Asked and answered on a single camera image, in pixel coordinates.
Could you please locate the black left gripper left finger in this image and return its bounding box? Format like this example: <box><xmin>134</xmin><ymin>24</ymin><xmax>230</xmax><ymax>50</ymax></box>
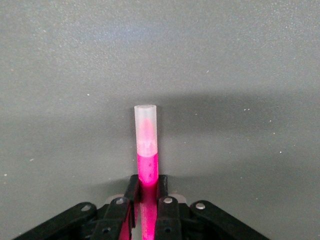
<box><xmin>12</xmin><ymin>174</ymin><xmax>141</xmax><ymax>240</ymax></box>

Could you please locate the pink marker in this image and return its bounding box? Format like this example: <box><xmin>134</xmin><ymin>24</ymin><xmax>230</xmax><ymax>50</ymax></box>
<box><xmin>133</xmin><ymin>103</ymin><xmax>160</xmax><ymax>240</ymax></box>

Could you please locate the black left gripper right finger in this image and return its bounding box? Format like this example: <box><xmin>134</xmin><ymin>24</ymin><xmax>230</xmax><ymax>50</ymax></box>
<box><xmin>154</xmin><ymin>174</ymin><xmax>271</xmax><ymax>240</ymax></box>

